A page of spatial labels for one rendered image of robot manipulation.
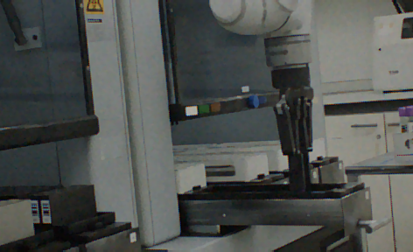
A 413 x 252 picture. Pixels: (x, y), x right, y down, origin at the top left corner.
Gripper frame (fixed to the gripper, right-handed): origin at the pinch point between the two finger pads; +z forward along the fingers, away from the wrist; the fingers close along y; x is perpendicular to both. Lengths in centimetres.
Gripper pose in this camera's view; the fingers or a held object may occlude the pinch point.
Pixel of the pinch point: (299, 171)
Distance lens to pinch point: 166.8
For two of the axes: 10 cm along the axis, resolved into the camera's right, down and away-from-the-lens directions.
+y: -5.2, 1.0, -8.5
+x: 8.5, -0.5, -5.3
